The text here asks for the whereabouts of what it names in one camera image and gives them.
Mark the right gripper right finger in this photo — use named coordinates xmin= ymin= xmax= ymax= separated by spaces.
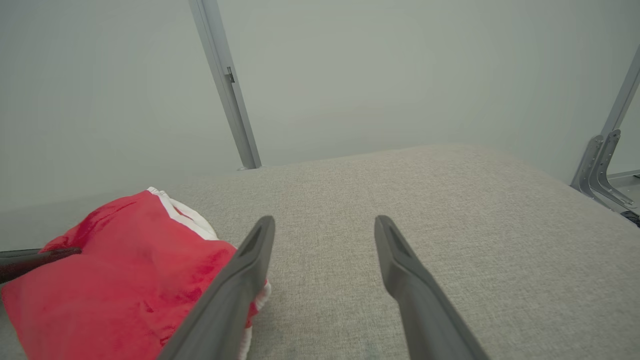
xmin=374 ymin=215 xmax=491 ymax=360

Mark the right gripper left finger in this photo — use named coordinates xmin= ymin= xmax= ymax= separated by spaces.
xmin=157 ymin=215 xmax=277 ymax=360

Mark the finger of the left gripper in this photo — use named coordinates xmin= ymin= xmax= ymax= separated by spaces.
xmin=0 ymin=247 xmax=82 ymax=284

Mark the red basketball jersey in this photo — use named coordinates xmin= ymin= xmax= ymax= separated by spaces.
xmin=0 ymin=187 xmax=272 ymax=360

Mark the grey metal bracket foot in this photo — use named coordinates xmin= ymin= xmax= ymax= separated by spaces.
xmin=570 ymin=129 xmax=640 ymax=217

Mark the grey double partition post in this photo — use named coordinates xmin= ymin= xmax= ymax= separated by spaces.
xmin=188 ymin=0 xmax=263 ymax=171

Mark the thin grey partition post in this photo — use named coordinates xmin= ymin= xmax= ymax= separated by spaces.
xmin=599 ymin=46 xmax=640 ymax=138

